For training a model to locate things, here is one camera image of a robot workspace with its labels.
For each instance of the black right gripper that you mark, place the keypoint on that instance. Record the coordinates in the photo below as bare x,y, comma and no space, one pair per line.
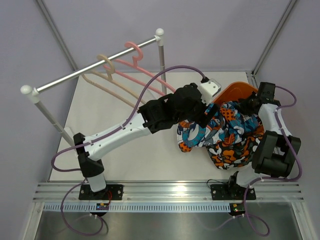
242,106

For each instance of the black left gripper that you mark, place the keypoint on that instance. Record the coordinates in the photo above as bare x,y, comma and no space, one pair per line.
202,119

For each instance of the blue orange patterned shorts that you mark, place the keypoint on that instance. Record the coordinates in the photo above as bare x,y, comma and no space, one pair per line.
229,126

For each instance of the orange black camouflage shorts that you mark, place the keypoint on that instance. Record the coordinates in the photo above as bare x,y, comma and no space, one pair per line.
228,156

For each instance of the beige wooden hanger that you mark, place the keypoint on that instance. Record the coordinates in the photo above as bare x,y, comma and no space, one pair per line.
109,78

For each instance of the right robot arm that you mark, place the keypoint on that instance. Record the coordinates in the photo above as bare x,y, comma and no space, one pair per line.
277,151

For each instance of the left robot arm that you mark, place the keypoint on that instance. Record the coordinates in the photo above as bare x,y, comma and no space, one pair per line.
189,102

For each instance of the orange plastic basket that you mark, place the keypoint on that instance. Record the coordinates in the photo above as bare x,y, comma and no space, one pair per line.
235,91

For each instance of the white clothes rack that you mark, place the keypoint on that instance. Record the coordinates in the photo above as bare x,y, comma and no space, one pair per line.
33,93

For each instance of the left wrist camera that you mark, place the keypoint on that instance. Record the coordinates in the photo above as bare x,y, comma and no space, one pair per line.
208,88

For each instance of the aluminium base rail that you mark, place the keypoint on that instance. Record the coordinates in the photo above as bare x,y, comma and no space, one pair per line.
137,197

